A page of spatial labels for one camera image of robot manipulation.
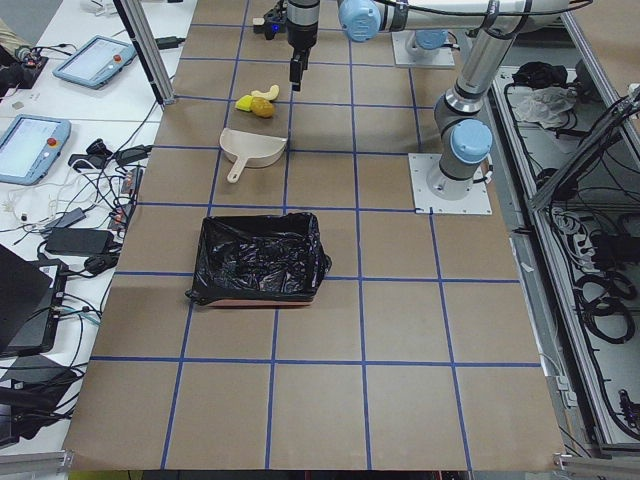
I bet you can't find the brown potato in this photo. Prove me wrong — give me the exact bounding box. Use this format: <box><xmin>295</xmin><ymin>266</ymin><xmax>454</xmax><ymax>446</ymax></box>
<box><xmin>250</xmin><ymin>97</ymin><xmax>275</xmax><ymax>118</ymax></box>

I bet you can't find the lower blue teach pendant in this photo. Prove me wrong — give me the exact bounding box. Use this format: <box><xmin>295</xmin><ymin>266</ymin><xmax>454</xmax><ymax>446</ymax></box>
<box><xmin>1</xmin><ymin>114</ymin><xmax>71</xmax><ymax>186</ymax></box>

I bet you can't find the black power brick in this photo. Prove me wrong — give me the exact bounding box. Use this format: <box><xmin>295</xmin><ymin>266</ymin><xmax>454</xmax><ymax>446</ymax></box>
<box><xmin>45</xmin><ymin>228</ymin><xmax>114</xmax><ymax>256</ymax></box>

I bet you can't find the upper blue teach pendant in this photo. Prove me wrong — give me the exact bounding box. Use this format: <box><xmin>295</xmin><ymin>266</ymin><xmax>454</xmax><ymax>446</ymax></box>
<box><xmin>53</xmin><ymin>35</ymin><xmax>137</xmax><ymax>89</ymax></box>

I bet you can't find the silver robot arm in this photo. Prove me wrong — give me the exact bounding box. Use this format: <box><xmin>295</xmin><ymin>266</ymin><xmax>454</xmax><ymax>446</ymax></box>
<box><xmin>338</xmin><ymin>1</ymin><xmax>570</xmax><ymax>184</ymax></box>

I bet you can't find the aluminium frame post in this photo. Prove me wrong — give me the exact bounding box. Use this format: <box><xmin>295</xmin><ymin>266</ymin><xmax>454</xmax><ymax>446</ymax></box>
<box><xmin>113</xmin><ymin>0</ymin><xmax>175</xmax><ymax>106</ymax></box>

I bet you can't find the beige plastic dustpan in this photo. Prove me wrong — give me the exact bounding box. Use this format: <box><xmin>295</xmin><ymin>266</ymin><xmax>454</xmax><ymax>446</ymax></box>
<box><xmin>219</xmin><ymin>128</ymin><xmax>288</xmax><ymax>184</ymax></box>

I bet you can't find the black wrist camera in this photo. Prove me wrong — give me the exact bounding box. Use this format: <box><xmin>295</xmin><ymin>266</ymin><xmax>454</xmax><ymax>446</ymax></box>
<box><xmin>252</xmin><ymin>5</ymin><xmax>286</xmax><ymax>40</ymax></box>

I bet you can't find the bin with black liner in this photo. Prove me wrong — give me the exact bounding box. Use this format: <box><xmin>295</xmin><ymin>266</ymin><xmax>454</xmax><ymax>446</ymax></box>
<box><xmin>185</xmin><ymin>212</ymin><xmax>332</xmax><ymax>307</ymax></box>

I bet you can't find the right cable tray frame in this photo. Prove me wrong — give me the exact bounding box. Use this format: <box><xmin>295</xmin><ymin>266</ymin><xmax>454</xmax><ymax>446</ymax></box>
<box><xmin>491</xmin><ymin>1</ymin><xmax>639</xmax><ymax>458</ymax></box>

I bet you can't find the white crumpled cloth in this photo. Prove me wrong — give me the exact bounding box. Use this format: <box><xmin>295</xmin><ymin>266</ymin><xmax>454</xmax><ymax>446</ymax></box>
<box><xmin>514</xmin><ymin>87</ymin><xmax>577</xmax><ymax>129</ymax></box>

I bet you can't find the pale curved squash slice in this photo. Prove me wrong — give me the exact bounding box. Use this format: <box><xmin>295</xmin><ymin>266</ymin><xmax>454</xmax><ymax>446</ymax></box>
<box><xmin>251</xmin><ymin>84</ymin><xmax>280</xmax><ymax>102</ymax></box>

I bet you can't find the blue teach pendant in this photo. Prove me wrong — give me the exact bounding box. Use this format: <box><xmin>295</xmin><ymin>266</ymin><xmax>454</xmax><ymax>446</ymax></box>
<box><xmin>53</xmin><ymin>35</ymin><xmax>137</xmax><ymax>89</ymax></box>
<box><xmin>1</xmin><ymin>114</ymin><xmax>71</xmax><ymax>186</ymax></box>

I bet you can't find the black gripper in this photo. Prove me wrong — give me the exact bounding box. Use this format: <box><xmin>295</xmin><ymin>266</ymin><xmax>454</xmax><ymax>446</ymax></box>
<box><xmin>286</xmin><ymin>0</ymin><xmax>319</xmax><ymax>92</ymax></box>

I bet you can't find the black laptop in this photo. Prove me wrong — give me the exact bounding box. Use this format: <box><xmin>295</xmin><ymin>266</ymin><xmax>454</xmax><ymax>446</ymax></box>
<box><xmin>1</xmin><ymin>247</ymin><xmax>68</xmax><ymax>358</ymax></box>

